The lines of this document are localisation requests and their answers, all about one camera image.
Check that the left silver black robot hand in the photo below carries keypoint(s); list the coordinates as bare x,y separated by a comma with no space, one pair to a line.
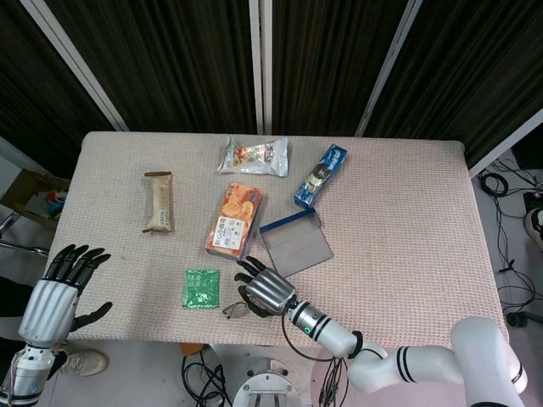
48,309

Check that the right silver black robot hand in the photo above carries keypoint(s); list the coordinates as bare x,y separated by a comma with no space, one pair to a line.
269,288

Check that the eyeglasses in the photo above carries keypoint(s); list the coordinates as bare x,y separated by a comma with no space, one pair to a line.
237,309

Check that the dark blue floral box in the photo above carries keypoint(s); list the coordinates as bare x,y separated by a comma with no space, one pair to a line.
297,246

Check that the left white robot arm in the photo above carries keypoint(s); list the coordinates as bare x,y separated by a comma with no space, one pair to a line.
25,369

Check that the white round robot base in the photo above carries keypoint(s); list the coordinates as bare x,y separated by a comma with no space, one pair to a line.
267,386

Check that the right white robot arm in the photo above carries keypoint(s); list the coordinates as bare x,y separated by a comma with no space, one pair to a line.
335,335

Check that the grey sneaker shoe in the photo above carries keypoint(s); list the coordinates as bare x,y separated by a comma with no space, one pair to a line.
85,364

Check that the green tea sachet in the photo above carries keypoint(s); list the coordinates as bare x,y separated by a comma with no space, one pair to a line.
201,288

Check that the orange blue biscuit box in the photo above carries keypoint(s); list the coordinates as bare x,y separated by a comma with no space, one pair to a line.
233,220

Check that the brown cardboard box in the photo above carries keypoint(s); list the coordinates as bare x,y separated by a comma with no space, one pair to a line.
29,199

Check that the blue cookie box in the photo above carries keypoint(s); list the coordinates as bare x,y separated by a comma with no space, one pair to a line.
322,174

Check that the white nut snack bag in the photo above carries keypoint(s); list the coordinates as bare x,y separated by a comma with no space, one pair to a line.
254,157

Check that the pink waffle tablecloth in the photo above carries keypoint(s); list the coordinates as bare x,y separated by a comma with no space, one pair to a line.
403,254

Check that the beige brown snack bar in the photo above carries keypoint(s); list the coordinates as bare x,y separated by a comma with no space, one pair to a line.
159,203

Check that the dark brown curtain panel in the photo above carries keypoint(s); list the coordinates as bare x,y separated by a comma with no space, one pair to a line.
169,63
326,63
34,93
479,63

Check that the white black shoe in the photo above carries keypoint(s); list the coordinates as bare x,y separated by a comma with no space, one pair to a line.
535,226

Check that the metal chair frame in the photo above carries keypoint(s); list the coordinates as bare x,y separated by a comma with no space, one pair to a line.
21,246

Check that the white partition frame post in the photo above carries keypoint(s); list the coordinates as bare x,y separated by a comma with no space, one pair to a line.
261,63
505,144
76,63
392,63

